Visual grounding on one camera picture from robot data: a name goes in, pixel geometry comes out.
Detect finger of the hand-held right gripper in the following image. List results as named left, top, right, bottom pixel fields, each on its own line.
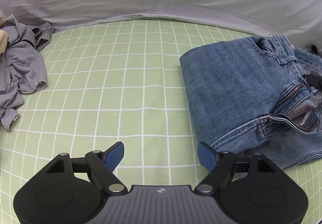
left=305, top=74, right=322, bottom=89
left=310, top=45, right=322, bottom=58

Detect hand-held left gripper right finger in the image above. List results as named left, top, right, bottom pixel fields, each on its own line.
left=194, top=141, right=275, bottom=195

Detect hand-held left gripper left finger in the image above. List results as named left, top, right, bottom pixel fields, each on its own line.
left=46, top=141, right=127, bottom=195

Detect blue denim jeans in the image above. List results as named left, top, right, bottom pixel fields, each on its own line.
left=179, top=35, right=322, bottom=170

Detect carrot print grey sheet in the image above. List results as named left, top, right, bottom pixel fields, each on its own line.
left=0, top=0, right=322, bottom=50

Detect grey garment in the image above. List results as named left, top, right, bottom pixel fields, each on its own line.
left=0, top=14, right=54, bottom=131

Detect beige garment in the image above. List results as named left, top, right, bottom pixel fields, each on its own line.
left=0, top=16, right=9, bottom=55

